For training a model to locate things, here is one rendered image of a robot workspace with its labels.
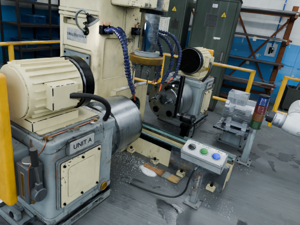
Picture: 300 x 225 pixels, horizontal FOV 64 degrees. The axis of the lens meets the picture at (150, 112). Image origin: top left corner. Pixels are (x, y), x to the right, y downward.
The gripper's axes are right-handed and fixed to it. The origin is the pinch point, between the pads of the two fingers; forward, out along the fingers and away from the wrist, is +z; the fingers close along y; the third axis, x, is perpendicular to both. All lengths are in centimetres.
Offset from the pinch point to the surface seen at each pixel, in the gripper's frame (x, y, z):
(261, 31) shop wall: -42, -456, 53
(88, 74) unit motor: -19, 102, 42
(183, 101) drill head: 3.8, 27.9, 30.3
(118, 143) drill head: 10, 89, 33
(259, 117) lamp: -4.8, 26.3, -11.9
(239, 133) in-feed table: 14.5, 12.3, -6.2
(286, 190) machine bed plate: 22, 37, -39
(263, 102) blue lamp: -13.2, 26.4, -10.6
